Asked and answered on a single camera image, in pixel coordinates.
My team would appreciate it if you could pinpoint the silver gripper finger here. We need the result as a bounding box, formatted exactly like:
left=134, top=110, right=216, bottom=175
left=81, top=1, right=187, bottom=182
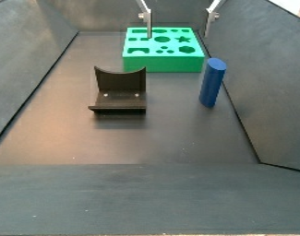
left=204, top=0, right=223, bottom=37
left=136, top=0, right=152, bottom=39

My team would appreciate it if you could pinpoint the blue oval peg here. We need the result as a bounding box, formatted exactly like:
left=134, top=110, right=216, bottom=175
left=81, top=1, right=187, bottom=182
left=199, top=58, right=228, bottom=108

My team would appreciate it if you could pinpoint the green shape sorter board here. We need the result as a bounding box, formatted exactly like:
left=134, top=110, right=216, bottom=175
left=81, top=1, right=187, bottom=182
left=122, top=27, right=205, bottom=73

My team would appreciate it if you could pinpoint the black curved holder stand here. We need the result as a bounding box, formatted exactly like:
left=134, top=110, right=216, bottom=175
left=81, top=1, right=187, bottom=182
left=88, top=67, right=148, bottom=112

